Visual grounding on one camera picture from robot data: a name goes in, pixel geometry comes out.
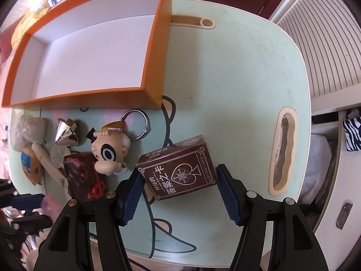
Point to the orange cardboard box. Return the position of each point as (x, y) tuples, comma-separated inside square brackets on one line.
[(84, 48)]

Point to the red dollar sign charm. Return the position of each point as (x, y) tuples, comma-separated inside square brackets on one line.
[(97, 189)]

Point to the beige wooden jointed figure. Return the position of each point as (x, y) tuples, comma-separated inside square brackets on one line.
[(45, 155)]

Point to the brown playing card box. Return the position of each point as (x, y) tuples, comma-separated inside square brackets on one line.
[(180, 169)]

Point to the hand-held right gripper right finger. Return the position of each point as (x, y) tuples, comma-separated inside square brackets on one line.
[(228, 200)]

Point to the small clear quartz stone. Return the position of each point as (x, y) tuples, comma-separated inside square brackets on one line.
[(58, 155)]

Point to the white drawer front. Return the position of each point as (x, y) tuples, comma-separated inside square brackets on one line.
[(349, 180)]

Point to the large clear quartz stone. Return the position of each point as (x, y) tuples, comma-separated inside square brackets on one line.
[(29, 131)]

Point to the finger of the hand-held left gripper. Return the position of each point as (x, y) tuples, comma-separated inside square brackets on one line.
[(32, 222), (28, 201)]

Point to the pink crystal stone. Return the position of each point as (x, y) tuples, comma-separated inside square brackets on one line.
[(50, 206)]

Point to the silver cone spinning top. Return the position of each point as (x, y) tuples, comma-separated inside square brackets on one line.
[(64, 135)]

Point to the mint green cartoon print desktop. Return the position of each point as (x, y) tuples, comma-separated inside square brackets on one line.
[(225, 76)]

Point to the white slatted cabinet door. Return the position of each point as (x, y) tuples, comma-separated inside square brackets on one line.
[(324, 42)]

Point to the cookie-shaped toy with blue patch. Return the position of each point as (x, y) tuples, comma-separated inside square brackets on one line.
[(29, 165)]

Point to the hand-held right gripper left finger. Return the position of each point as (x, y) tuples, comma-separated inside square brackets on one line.
[(131, 200)]

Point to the dark red wrapped packet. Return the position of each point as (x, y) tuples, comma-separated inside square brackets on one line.
[(79, 175)]

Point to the zebra print cloth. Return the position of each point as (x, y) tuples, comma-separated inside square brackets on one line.
[(352, 134)]

